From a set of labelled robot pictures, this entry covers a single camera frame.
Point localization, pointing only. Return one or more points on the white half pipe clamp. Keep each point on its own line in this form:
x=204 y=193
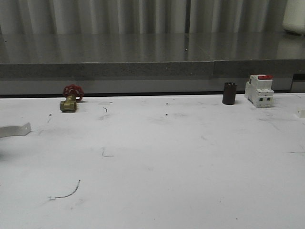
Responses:
x=15 y=130

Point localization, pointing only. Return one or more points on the grey stone counter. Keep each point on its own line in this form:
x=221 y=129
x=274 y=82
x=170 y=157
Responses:
x=194 y=63

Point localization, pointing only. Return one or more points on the dark brown pipe coupling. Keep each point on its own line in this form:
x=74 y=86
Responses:
x=229 y=93

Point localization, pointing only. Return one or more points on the brass valve red handwheel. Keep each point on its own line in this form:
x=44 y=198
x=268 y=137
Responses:
x=73 y=94

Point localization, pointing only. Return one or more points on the white container on counter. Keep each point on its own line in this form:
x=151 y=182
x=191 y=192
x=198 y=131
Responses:
x=294 y=17

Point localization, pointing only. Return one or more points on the white circuit breaker red switch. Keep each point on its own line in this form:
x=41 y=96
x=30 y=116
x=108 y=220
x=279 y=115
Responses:
x=258 y=90

